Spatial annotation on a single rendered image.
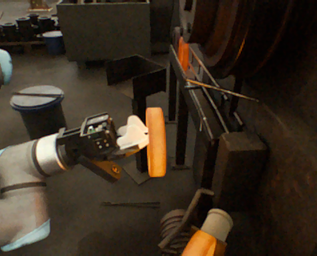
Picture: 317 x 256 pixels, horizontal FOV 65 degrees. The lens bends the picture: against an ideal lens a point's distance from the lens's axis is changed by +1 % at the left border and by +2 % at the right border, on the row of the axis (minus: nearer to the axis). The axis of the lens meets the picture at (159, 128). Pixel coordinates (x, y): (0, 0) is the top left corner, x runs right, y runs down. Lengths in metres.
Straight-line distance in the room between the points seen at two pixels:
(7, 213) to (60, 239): 0.89
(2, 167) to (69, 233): 0.88
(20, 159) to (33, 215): 0.12
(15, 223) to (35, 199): 0.06
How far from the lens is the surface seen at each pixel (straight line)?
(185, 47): 1.43
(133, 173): 1.65
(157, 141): 0.49
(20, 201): 0.60
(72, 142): 0.56
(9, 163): 0.63
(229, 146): 0.62
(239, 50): 0.56
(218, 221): 0.60
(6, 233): 0.59
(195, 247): 0.45
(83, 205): 1.55
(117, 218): 1.45
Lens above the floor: 1.17
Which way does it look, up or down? 35 degrees down
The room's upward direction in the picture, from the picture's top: straight up
